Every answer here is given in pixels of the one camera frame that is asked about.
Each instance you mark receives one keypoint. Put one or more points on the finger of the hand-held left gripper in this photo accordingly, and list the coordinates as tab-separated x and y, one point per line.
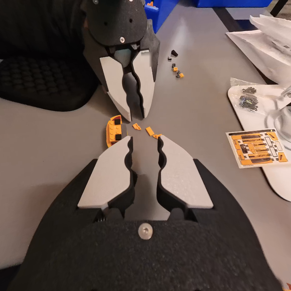
146	91
113	86

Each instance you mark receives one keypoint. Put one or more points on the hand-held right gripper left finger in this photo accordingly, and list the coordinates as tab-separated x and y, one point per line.
109	177

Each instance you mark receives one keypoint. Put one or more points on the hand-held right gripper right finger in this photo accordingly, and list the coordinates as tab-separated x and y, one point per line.
184	179

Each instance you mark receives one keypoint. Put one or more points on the orange lego bracket piece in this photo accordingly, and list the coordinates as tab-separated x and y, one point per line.
136	126

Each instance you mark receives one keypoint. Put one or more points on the orange lego plate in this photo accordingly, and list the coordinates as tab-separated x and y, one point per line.
149	131

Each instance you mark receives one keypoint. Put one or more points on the orange lego car front assembly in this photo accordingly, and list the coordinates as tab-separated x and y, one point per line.
113	131

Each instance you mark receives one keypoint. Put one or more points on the small orange lego wedge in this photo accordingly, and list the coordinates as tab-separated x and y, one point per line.
156	136

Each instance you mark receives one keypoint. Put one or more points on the person's left forearm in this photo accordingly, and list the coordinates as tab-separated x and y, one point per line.
41	27

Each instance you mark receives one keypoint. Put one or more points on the loose orange lego pieces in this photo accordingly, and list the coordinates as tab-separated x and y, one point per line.
151	4

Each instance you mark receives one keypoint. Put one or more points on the black lego slope piece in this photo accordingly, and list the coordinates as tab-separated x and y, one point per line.
174	53

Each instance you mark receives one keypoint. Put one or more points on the blue storage bin with divider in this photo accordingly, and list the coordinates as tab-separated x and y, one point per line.
163	13

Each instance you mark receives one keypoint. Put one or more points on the orange black sticker sheet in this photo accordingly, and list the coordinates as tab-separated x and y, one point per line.
257	147

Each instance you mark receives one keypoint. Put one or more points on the white book stand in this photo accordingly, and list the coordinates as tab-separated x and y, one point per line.
279	177

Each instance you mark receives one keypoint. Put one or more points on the clear bag of dark parts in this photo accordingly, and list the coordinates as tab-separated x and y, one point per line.
249	100

